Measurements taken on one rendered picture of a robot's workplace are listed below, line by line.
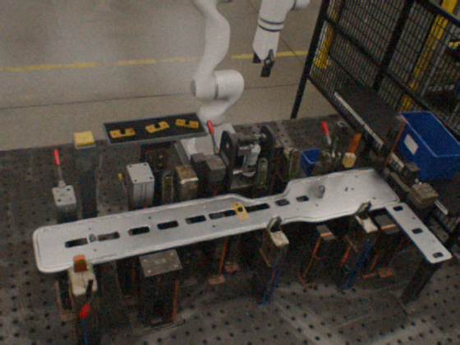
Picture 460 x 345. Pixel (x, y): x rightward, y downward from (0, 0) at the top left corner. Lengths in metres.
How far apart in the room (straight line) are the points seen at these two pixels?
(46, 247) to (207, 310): 0.62
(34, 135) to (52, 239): 2.11
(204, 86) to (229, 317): 0.92
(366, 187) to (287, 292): 0.53
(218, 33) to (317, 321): 1.18
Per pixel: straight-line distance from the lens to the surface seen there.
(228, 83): 2.12
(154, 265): 1.58
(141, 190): 1.75
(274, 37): 1.66
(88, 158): 1.84
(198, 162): 1.84
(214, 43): 2.06
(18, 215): 2.22
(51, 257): 1.66
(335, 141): 2.04
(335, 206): 1.95
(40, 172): 2.40
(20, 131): 3.80
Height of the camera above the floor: 2.28
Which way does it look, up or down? 41 degrees down
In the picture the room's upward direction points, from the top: 11 degrees clockwise
